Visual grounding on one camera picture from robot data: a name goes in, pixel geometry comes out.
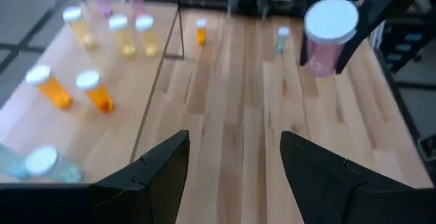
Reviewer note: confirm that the black blue-striped floor object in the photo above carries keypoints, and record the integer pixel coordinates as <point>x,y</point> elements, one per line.
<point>405,43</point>

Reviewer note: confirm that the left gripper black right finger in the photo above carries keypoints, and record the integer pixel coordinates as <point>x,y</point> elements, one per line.
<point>327,190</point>

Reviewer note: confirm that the green medicine bottle white cap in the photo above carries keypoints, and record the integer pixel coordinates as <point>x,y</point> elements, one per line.
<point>282,40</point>
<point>41,161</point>
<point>10,162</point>

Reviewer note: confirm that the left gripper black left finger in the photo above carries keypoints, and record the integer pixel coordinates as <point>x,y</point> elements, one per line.
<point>153,190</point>

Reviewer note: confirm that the orange medicine bottle white cap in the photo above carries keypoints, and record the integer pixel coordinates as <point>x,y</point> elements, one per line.
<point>54,93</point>
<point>98,96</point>
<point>201,33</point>

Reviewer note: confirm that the yellow medicine bottle white cap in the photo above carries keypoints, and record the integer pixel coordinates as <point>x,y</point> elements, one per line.
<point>123,36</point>
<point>148,38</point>
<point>81,31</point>

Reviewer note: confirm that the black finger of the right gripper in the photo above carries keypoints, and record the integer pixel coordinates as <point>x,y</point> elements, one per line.
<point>304,53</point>
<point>361,26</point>

